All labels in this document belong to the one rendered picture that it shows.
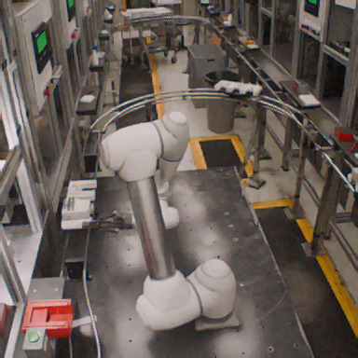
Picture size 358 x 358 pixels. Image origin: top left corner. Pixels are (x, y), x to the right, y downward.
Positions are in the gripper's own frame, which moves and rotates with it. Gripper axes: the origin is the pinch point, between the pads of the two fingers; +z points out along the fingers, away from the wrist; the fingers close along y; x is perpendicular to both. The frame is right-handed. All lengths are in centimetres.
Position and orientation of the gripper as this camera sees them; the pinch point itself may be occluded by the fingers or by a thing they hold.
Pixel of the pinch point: (89, 224)
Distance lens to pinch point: 192.1
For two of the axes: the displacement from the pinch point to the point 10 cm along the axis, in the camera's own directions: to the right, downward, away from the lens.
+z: -10.0, 0.8, -0.4
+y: -0.4, -8.6, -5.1
